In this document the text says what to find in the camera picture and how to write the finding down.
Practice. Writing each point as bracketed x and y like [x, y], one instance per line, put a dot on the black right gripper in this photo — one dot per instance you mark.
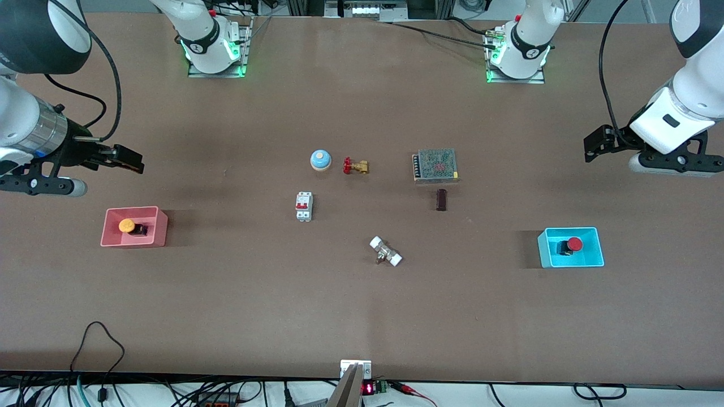
[78, 151]

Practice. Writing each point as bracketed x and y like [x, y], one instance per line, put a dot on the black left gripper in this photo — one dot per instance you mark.
[617, 139]

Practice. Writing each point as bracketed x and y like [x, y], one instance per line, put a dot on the yellow push button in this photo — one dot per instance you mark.
[126, 225]

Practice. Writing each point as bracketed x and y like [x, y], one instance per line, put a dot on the red push button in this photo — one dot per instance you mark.
[575, 244]

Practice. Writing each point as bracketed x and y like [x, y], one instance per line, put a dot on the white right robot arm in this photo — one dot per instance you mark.
[17, 113]

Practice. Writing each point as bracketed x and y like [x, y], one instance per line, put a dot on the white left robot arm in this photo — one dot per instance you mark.
[696, 85]

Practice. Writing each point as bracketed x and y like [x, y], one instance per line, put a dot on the pink plastic bin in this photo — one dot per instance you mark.
[154, 217]

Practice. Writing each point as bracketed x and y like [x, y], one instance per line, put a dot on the cyan plastic bin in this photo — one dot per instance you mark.
[591, 258]

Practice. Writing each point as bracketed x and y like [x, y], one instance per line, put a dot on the metal mesh power supply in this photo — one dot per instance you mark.
[436, 165]

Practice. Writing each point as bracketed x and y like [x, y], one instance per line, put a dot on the dark brown capacitor block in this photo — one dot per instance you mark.
[442, 200]

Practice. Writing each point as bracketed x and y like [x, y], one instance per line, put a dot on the white circuit breaker red switches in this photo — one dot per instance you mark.
[304, 206]

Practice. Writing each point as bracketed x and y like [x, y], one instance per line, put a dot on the blue desk bell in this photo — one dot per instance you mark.
[317, 164]

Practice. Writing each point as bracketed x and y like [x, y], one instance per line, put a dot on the metal fitting white caps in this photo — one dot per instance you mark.
[386, 251]

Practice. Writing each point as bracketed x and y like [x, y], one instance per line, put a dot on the black power strip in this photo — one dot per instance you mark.
[218, 400]

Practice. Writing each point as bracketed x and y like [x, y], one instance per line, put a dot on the red led display module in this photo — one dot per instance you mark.
[367, 388]

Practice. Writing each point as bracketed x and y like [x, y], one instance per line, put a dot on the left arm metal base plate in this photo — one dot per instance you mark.
[515, 81]

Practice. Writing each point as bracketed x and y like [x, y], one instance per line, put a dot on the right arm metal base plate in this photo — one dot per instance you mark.
[218, 74]

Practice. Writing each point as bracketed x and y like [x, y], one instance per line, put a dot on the aluminium frame rail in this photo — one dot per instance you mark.
[365, 10]

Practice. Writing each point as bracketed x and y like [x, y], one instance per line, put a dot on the grey metal camera mount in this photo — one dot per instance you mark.
[348, 390]

